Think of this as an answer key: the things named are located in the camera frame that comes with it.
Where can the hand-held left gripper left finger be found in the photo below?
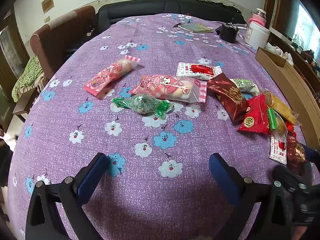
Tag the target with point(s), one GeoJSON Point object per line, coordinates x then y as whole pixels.
{"type": "Point", "coordinates": [91, 180]}

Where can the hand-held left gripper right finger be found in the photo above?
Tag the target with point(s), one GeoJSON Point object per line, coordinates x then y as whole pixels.
{"type": "Point", "coordinates": [222, 177]}

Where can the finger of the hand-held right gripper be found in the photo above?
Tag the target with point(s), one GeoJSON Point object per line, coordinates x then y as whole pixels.
{"type": "Point", "coordinates": [311, 153]}

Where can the dark red gold-print packet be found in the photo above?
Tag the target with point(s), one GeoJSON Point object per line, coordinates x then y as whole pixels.
{"type": "Point", "coordinates": [227, 95]}
{"type": "Point", "coordinates": [296, 155]}

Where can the yellow green-ended snack packet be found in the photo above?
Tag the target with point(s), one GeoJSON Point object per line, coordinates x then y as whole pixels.
{"type": "Point", "coordinates": [277, 123]}

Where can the yellow cracker packet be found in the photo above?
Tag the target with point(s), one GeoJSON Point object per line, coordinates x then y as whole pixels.
{"type": "Point", "coordinates": [280, 105]}

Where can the red round-emblem snack packet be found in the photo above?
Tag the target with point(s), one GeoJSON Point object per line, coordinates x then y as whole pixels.
{"type": "Point", "coordinates": [255, 115]}

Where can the cardboard box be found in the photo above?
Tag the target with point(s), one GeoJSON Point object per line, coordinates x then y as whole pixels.
{"type": "Point", "coordinates": [287, 80]}

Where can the green clear snack packet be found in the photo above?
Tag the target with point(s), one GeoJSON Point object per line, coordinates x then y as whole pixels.
{"type": "Point", "coordinates": [145, 105]}

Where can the small white green packet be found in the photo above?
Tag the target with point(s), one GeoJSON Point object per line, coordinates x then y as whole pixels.
{"type": "Point", "coordinates": [246, 85]}

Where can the pink cartoon bun packet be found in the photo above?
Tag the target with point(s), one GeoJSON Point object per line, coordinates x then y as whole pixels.
{"type": "Point", "coordinates": [107, 77]}
{"type": "Point", "coordinates": [170, 87]}

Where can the white red snack packet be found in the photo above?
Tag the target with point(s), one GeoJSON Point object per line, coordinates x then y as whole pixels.
{"type": "Point", "coordinates": [197, 71]}
{"type": "Point", "coordinates": [276, 150]}

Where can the pile of assorted gadgets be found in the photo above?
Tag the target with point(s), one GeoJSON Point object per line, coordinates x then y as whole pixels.
{"type": "Point", "coordinates": [310, 60]}

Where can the wooden stool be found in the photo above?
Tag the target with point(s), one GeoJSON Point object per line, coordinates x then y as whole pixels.
{"type": "Point", "coordinates": [22, 102]}

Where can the white socks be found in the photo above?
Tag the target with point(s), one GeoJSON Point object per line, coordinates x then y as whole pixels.
{"type": "Point", "coordinates": [273, 48]}

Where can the green patterned cloth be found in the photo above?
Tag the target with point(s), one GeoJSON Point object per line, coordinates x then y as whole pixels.
{"type": "Point", "coordinates": [27, 75]}

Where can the white plastic jar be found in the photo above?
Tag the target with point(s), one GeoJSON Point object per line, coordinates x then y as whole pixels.
{"type": "Point", "coordinates": [257, 35]}

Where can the window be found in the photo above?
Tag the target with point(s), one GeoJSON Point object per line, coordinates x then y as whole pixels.
{"type": "Point", "coordinates": [305, 22]}

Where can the purple floral tablecloth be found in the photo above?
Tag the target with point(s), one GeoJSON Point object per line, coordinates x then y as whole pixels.
{"type": "Point", "coordinates": [160, 55]}

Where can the brown armchair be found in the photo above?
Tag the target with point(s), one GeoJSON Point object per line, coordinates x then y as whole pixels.
{"type": "Point", "coordinates": [55, 42]}

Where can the black round container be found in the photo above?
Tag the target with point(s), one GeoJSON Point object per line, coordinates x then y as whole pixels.
{"type": "Point", "coordinates": [228, 33]}

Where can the pink sleeved bottle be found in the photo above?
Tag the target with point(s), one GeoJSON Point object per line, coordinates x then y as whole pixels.
{"type": "Point", "coordinates": [258, 18]}

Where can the wooden glass door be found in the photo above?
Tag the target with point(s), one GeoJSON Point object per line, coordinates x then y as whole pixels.
{"type": "Point", "coordinates": [10, 55]}

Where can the green notebook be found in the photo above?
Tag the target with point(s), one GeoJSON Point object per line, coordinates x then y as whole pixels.
{"type": "Point", "coordinates": [197, 28]}

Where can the black pen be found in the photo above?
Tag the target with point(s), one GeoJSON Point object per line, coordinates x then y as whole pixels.
{"type": "Point", "coordinates": [178, 25]}

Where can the black leather sofa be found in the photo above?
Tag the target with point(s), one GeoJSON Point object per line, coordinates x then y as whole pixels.
{"type": "Point", "coordinates": [140, 7]}

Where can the wall socket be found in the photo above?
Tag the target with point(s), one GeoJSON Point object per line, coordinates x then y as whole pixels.
{"type": "Point", "coordinates": [47, 19]}

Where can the small wall plaque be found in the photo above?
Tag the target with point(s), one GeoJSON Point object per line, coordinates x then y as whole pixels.
{"type": "Point", "coordinates": [47, 3]}

